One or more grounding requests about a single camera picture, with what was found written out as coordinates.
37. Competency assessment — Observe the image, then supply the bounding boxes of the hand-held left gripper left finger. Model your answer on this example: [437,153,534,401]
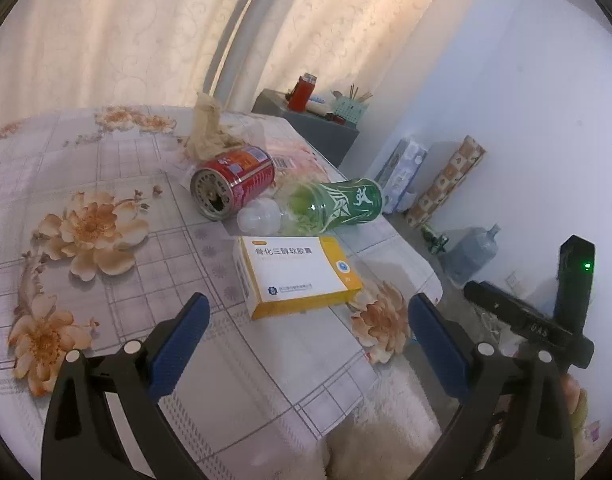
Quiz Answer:
[40,291,211,480]

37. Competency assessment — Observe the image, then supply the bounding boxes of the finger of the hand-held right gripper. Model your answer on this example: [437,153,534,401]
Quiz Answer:
[463,280,595,368]

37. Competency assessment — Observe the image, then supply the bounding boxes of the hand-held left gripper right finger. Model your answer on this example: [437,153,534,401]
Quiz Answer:
[408,292,577,480]

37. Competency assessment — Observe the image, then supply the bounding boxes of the white and yellow medicine box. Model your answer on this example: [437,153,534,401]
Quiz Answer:
[233,235,364,321]

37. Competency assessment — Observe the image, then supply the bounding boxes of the red drink can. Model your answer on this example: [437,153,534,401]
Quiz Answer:
[190,145,277,222]

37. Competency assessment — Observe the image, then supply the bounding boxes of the green plastic bottle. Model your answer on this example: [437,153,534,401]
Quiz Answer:
[237,177,384,237]

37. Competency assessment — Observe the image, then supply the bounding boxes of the brown paper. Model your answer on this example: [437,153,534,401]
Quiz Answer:
[178,92,247,163]

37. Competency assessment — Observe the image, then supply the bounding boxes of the clear red-printed plastic wrapper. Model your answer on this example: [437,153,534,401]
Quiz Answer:
[226,110,331,186]

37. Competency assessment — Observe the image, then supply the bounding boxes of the person's right hand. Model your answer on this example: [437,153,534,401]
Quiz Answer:
[560,374,590,432]

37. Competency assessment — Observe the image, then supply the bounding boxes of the large water jug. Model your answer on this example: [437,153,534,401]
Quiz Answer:
[438,223,501,286]

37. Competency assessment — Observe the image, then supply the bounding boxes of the floral tablecloth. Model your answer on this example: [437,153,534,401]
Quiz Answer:
[0,105,441,461]

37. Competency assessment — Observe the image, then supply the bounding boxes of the small green bottle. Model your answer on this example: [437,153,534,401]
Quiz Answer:
[420,225,449,257]

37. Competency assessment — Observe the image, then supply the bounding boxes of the checkered patterned box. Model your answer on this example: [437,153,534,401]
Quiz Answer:
[405,135,487,226]

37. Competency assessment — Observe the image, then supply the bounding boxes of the tissue roll pack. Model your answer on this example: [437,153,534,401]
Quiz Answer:
[375,137,429,213]

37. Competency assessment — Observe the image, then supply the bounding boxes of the grey cabinet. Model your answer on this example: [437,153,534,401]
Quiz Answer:
[251,88,361,168]

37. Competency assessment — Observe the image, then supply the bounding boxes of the green chopstick holder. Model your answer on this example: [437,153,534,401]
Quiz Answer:
[331,85,374,126]

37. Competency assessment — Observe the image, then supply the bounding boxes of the white rolled packet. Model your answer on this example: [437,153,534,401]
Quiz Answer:
[306,95,333,117]

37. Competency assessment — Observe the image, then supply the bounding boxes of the red thermos flask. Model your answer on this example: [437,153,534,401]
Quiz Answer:
[287,74,317,112]

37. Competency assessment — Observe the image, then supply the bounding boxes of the cream patterned curtain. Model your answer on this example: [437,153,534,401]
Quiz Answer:
[258,0,501,111]
[0,0,267,128]

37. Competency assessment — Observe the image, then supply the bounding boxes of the grey window frame post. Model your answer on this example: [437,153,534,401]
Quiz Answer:
[203,0,311,111]

